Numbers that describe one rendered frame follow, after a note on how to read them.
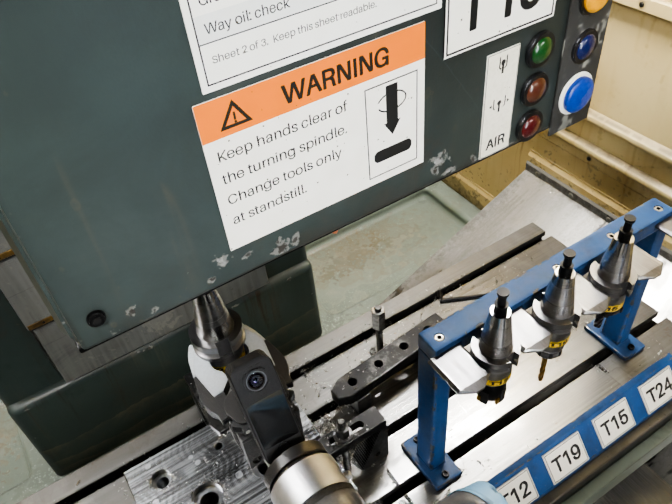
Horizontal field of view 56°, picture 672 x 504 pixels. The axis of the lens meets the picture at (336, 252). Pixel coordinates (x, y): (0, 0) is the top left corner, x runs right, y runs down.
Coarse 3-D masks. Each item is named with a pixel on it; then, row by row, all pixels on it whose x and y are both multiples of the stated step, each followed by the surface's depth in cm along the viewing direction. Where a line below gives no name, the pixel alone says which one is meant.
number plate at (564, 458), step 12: (576, 432) 102; (564, 444) 101; (576, 444) 102; (552, 456) 100; (564, 456) 101; (576, 456) 102; (588, 456) 102; (552, 468) 100; (564, 468) 101; (576, 468) 101; (552, 480) 100
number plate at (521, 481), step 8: (520, 472) 98; (528, 472) 98; (512, 480) 97; (520, 480) 98; (528, 480) 98; (496, 488) 96; (504, 488) 97; (512, 488) 97; (520, 488) 98; (528, 488) 98; (504, 496) 96; (512, 496) 97; (520, 496) 97; (528, 496) 98; (536, 496) 98
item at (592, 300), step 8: (576, 272) 92; (576, 280) 91; (584, 280) 91; (576, 288) 90; (584, 288) 89; (592, 288) 89; (576, 296) 88; (584, 296) 88; (592, 296) 88; (600, 296) 88; (608, 296) 88; (584, 304) 87; (592, 304) 87; (600, 304) 87; (608, 304) 87; (584, 312) 87; (592, 312) 86; (600, 312) 86
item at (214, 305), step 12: (192, 300) 70; (204, 300) 69; (216, 300) 70; (204, 312) 70; (216, 312) 71; (228, 312) 73; (204, 324) 71; (216, 324) 71; (228, 324) 73; (204, 336) 72; (216, 336) 72
